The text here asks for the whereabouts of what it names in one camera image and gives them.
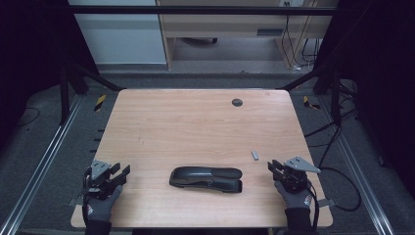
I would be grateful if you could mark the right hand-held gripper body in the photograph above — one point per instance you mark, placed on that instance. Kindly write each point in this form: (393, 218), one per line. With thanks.
(295, 178)

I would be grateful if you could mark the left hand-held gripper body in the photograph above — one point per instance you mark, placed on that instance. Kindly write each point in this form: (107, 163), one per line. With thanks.
(98, 169)

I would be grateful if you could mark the grey staple strip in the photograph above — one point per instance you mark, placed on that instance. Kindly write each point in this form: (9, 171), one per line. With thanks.
(254, 155)

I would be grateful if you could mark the person's right hand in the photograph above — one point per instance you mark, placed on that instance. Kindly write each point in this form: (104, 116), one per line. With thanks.
(295, 199)

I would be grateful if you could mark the yellow clamp left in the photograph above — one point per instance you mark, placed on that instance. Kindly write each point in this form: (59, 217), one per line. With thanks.
(100, 102)

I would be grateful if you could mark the yellow clamp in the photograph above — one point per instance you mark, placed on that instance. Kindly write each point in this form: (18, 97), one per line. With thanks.
(100, 102)
(307, 102)

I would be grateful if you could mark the yellow clamp right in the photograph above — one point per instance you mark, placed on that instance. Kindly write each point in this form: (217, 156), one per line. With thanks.
(307, 102)

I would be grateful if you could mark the dark round table grommet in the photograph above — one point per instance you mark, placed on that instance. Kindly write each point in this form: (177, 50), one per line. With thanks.
(237, 102)

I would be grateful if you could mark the white cabinet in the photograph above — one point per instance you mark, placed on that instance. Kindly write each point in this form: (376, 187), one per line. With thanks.
(120, 39)

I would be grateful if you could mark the light wooden desk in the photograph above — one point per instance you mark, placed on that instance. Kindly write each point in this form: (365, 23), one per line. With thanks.
(228, 24)

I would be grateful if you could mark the grey table bracket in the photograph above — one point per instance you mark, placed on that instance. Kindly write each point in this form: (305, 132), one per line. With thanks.
(74, 201)
(326, 202)

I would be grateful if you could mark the aluminium floor rail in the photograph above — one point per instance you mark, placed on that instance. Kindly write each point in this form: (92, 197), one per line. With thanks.
(42, 163)
(359, 176)

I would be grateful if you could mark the black frame strut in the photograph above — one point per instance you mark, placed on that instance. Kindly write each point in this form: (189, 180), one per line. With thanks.
(336, 98)
(64, 98)

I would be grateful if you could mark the black horizontal frame bar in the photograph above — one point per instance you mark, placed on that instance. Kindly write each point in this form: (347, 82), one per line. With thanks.
(195, 9)

